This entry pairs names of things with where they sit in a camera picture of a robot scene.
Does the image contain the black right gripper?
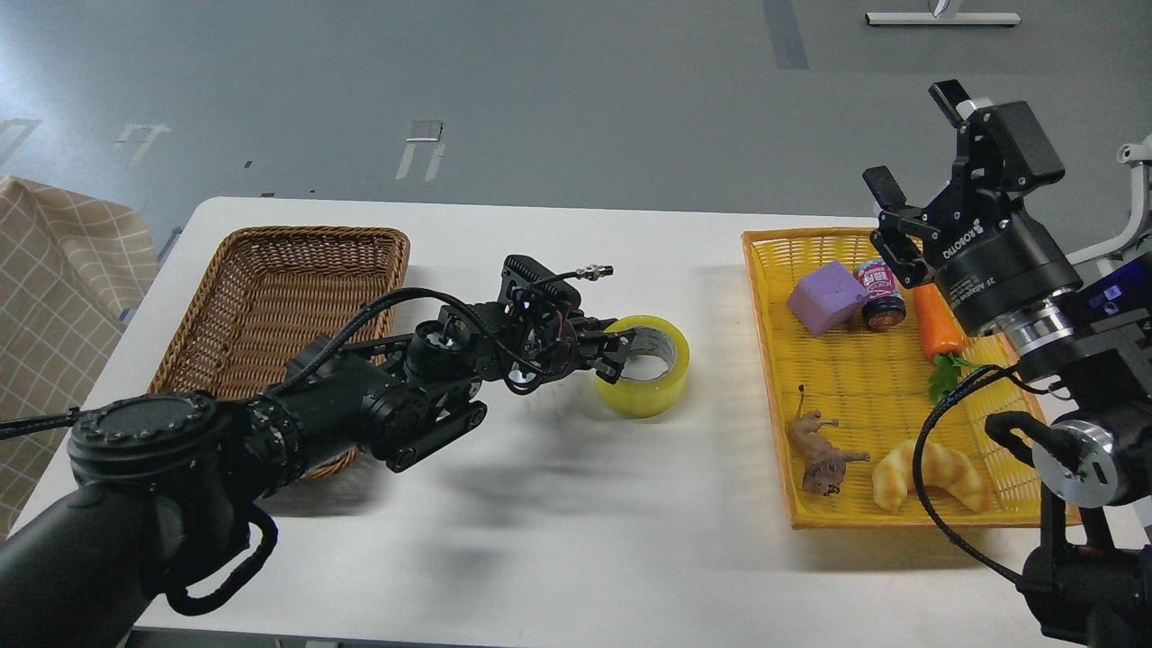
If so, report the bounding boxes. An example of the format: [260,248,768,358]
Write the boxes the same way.
[861,80,1083,337]

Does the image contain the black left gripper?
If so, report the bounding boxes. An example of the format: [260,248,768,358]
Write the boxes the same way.
[517,310,636,384]

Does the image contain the yellow tape roll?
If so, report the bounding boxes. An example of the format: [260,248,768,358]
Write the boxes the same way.
[593,315,690,419]

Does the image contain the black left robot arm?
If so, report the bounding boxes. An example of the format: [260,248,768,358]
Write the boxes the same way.
[1,255,636,647]

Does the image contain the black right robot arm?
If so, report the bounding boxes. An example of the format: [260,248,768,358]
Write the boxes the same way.
[863,80,1151,647]

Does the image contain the small pink can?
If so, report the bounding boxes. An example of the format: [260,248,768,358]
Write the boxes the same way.
[852,258,905,332]

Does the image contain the toy carrot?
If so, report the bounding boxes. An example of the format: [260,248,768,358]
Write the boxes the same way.
[911,282,984,406]

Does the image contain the purple foam block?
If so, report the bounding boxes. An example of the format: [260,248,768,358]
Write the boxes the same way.
[786,261,867,337]

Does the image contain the white chair base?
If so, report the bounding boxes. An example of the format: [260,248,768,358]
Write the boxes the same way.
[1062,135,1152,266]

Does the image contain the white stand base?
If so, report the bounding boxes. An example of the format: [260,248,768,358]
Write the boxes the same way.
[864,1,1022,28]

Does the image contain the yellow plastic basket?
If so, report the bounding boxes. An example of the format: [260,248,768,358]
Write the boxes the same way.
[742,227,1044,529]

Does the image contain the toy lion figure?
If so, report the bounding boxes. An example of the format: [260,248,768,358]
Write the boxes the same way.
[786,384,872,497]

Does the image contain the toy croissant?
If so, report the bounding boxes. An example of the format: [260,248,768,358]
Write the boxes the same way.
[872,439,991,513]

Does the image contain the brown wicker basket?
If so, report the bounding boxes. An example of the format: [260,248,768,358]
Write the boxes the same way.
[147,225,411,481]

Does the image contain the beige checkered cloth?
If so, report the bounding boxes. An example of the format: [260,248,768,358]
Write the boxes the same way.
[0,174,159,541]

